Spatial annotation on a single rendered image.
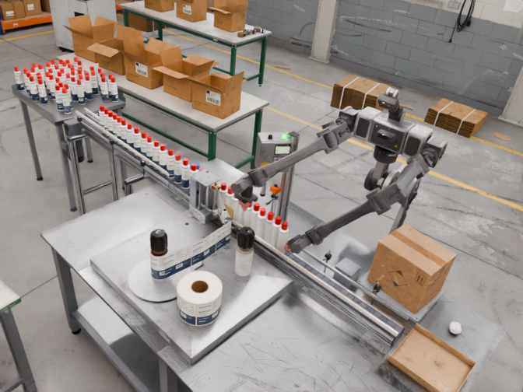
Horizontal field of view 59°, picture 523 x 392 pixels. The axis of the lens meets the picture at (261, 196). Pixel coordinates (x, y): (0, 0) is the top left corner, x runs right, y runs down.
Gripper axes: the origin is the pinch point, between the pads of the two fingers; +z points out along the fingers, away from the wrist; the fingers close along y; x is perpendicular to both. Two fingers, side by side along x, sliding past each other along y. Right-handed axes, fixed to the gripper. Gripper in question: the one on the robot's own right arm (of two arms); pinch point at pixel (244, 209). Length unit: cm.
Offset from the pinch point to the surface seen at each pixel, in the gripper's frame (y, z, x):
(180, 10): -399, 25, 298
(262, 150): -7.7, -23.8, 18.3
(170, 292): -5, 31, -43
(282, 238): 13.7, 18.7, 16.4
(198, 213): -37.8, 26.4, 5.0
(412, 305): 82, 29, 36
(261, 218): -1.4, 14.9, 16.8
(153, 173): -94, 32, 17
